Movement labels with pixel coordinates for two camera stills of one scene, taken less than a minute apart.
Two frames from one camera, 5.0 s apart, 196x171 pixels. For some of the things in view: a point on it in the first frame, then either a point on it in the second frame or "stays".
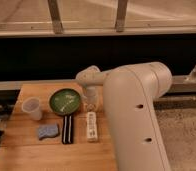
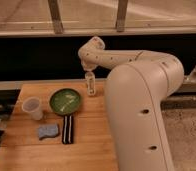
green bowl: x=64 y=101 stays
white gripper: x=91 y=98 → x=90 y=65
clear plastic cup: x=32 y=105 stays
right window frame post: x=121 y=15 stays
